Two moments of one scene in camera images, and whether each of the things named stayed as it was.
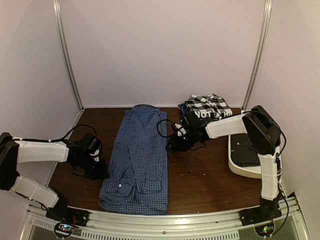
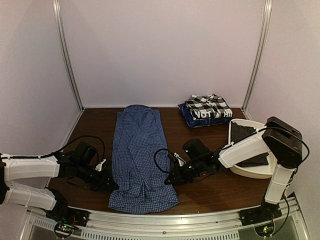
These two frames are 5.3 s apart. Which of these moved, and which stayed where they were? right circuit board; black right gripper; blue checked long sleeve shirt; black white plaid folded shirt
Moved: black right gripper
Stayed: right circuit board; blue checked long sleeve shirt; black white plaid folded shirt
